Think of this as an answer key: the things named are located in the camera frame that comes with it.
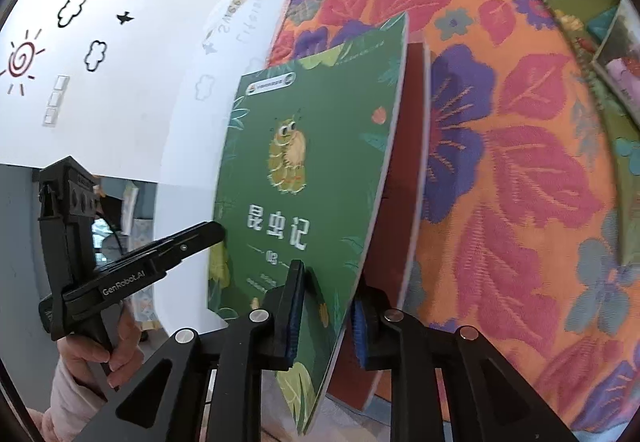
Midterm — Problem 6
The cartoon two men book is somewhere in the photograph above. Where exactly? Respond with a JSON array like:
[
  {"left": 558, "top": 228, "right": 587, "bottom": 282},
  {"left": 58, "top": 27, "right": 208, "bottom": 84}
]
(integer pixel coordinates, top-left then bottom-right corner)
[{"left": 585, "top": 0, "right": 640, "bottom": 123}]

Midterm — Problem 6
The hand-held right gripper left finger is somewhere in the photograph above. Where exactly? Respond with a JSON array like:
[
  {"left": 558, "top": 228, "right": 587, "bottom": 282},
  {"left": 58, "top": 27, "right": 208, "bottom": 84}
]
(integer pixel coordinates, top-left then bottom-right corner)
[{"left": 87, "top": 259, "right": 307, "bottom": 442}]

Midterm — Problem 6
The green caterpillar cover book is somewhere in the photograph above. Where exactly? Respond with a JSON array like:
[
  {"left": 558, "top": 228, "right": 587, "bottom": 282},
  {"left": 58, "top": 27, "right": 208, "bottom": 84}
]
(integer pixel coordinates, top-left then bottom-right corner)
[{"left": 206, "top": 11, "right": 411, "bottom": 438}]

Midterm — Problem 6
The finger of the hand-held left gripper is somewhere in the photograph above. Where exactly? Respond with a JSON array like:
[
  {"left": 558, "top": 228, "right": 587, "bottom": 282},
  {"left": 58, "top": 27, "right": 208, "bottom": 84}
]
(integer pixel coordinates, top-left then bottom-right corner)
[{"left": 112, "top": 221, "right": 227, "bottom": 275}]

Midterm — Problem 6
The dark red cartoon book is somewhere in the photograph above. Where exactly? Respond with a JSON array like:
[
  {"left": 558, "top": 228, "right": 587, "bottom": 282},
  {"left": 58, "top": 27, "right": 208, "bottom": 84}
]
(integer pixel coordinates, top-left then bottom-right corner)
[{"left": 325, "top": 41, "right": 432, "bottom": 410}]

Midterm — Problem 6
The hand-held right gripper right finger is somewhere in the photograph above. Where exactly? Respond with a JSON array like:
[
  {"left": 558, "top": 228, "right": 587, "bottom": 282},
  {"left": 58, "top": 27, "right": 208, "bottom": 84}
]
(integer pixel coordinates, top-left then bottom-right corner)
[{"left": 350, "top": 294, "right": 578, "bottom": 442}]

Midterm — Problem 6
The orange floral blanket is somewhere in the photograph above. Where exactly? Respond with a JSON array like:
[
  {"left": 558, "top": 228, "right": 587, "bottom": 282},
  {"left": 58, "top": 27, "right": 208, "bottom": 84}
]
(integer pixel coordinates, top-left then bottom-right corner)
[{"left": 265, "top": 0, "right": 640, "bottom": 433}]

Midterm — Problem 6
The patterned cloth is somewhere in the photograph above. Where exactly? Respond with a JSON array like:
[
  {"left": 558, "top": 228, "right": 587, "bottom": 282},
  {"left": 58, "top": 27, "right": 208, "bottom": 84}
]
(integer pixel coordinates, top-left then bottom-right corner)
[{"left": 131, "top": 217, "right": 161, "bottom": 338}]

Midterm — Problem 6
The white wall switch row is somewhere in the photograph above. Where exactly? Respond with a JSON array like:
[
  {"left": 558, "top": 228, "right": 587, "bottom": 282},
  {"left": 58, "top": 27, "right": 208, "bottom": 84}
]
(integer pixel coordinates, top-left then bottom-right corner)
[{"left": 42, "top": 74, "right": 70, "bottom": 126}]

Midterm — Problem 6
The person's left hand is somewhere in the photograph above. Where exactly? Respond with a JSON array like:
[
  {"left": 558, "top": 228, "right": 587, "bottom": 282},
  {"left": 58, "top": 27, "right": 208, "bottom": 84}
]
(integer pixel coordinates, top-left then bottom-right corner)
[{"left": 57, "top": 307, "right": 146, "bottom": 388}]

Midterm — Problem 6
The sun wall decal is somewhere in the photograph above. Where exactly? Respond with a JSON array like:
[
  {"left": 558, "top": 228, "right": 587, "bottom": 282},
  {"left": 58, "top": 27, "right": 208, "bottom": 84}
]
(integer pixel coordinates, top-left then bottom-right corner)
[{"left": 0, "top": 29, "right": 46, "bottom": 95}]

